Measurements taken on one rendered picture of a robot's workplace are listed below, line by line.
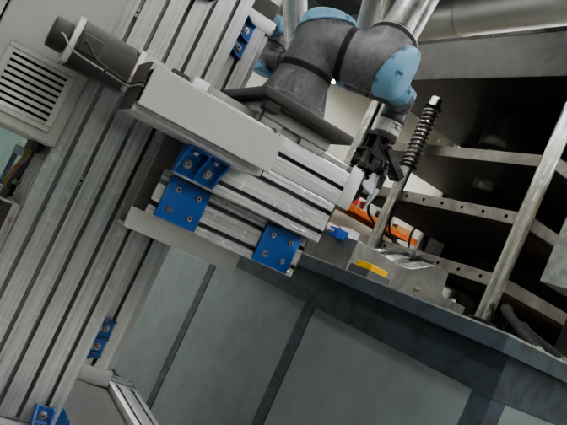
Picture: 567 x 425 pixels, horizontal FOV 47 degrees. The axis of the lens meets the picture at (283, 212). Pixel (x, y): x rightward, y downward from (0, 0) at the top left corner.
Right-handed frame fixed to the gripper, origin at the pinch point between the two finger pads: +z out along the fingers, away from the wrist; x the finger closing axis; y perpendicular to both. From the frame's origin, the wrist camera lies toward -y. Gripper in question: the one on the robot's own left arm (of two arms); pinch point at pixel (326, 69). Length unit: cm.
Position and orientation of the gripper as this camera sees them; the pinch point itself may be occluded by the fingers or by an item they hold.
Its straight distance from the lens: 243.7
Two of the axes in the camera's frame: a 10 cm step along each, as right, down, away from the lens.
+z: 5.2, 3.1, 8.0
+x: 6.8, 4.1, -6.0
